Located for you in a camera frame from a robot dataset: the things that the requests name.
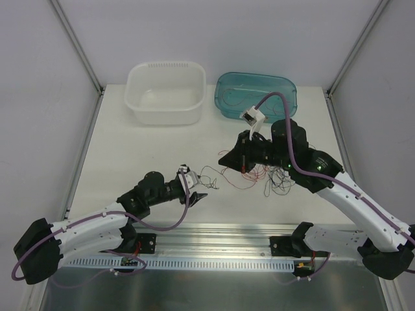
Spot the black wire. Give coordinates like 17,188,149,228
198,165,221,191
262,165,298,198

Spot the red wire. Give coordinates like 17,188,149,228
217,148,270,189

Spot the brown wire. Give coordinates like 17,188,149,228
222,86,292,117

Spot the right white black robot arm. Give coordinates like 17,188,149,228
219,119,414,280

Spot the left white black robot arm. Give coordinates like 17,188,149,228
11,166,206,285

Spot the label sticker on bin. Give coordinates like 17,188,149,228
240,113,268,124

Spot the teal transparent plastic bin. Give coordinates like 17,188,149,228
214,72,298,119

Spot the white plastic tub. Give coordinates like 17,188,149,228
124,62,207,126

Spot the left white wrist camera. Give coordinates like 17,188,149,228
177,165,200,190

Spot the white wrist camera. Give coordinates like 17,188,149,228
240,106,265,140
177,165,200,190

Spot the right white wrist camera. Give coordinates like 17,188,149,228
240,106,265,140

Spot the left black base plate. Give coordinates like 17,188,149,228
133,233,157,255

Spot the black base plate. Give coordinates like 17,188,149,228
133,233,157,255
269,236,328,258

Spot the aluminium mounting rail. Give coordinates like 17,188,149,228
39,220,389,261

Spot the white slotted cable duct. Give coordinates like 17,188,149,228
66,255,294,273

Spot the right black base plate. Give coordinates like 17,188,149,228
269,236,328,258

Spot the right aluminium frame post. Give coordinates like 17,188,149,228
326,0,392,97

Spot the aluminium frame post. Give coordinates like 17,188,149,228
326,0,392,97
48,0,104,95

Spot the left aluminium frame post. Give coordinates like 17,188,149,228
48,0,104,95

